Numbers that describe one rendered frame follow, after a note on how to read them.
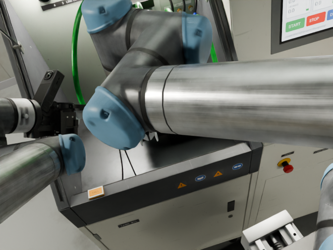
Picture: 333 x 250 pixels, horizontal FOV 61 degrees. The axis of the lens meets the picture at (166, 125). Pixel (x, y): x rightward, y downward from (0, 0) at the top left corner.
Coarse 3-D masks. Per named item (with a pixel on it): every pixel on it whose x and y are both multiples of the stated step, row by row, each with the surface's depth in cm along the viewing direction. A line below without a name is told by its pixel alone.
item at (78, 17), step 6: (78, 12) 73; (78, 18) 72; (78, 24) 72; (78, 30) 72; (72, 36) 71; (72, 42) 71; (72, 48) 70; (72, 54) 70; (72, 60) 71; (72, 66) 71; (72, 72) 71; (78, 78) 72; (78, 84) 72; (78, 90) 73; (78, 96) 73; (84, 102) 75
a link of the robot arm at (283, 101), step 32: (128, 64) 33; (160, 64) 34; (192, 64) 29; (224, 64) 26; (256, 64) 24; (288, 64) 22; (320, 64) 21; (96, 96) 31; (128, 96) 30; (160, 96) 28; (192, 96) 26; (224, 96) 24; (256, 96) 23; (288, 96) 21; (320, 96) 20; (96, 128) 32; (128, 128) 30; (160, 128) 30; (192, 128) 27; (224, 128) 25; (256, 128) 24; (288, 128) 22; (320, 128) 21
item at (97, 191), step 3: (93, 189) 92; (96, 189) 92; (99, 189) 92; (90, 192) 92; (93, 192) 91; (96, 192) 91; (99, 192) 91; (90, 195) 91; (93, 195) 91; (99, 195) 91; (102, 195) 91; (90, 198) 91
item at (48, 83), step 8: (48, 72) 68; (56, 72) 67; (48, 80) 67; (56, 80) 67; (40, 88) 67; (48, 88) 65; (56, 88) 67; (40, 96) 65; (48, 96) 65; (40, 104) 64; (48, 104) 65
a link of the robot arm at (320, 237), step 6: (324, 222) 50; (330, 222) 49; (318, 228) 51; (324, 228) 50; (330, 228) 49; (318, 234) 50; (324, 234) 49; (330, 234) 48; (318, 240) 50; (324, 240) 48; (330, 240) 45; (318, 246) 49; (324, 246) 45; (330, 246) 44
